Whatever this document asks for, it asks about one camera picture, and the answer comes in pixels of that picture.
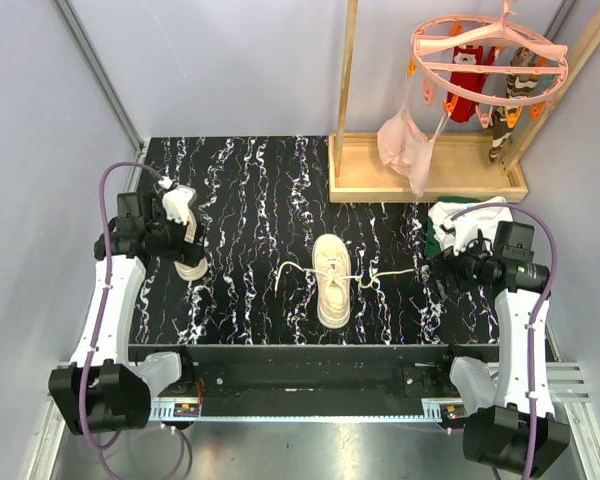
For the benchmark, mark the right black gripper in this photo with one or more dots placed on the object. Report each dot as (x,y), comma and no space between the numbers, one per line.
(447,261)

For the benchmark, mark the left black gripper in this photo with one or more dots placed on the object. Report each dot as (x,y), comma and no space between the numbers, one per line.
(184,251)

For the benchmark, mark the cream shoelace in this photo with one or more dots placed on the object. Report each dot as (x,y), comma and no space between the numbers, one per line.
(373,279)

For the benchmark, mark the beige sneaker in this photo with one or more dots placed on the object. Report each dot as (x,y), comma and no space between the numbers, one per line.
(332,265)
(192,264)

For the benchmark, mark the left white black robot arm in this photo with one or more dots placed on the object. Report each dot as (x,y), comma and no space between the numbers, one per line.
(102,389)

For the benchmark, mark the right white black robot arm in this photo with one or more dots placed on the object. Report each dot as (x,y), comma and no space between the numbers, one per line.
(511,423)

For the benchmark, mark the green folded garment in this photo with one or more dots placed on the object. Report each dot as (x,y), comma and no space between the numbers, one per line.
(432,245)

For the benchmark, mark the white t-shirt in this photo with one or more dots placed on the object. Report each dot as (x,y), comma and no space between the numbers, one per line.
(488,218)

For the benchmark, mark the black marble pattern mat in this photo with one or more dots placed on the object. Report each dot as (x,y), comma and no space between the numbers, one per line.
(264,201)

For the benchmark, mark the pink bra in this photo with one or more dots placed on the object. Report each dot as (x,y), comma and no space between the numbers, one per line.
(404,148)

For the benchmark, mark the red sock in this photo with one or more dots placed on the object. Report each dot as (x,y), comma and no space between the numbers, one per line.
(470,55)

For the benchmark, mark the brown striped sock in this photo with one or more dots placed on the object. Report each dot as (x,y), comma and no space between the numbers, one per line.
(517,86)

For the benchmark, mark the pink round clip hanger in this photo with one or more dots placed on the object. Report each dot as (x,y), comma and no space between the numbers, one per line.
(431,54)

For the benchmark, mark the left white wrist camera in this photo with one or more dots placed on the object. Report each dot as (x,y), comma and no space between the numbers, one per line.
(177,200)

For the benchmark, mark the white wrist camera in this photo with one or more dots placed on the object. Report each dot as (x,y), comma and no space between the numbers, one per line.
(458,234)
(177,200)

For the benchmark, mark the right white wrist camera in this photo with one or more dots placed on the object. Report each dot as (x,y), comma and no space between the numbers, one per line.
(458,234)

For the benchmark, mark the wooden drying rack frame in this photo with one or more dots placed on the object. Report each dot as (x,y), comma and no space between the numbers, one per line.
(460,163)

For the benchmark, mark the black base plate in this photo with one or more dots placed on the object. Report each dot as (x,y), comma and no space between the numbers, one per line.
(323,381)

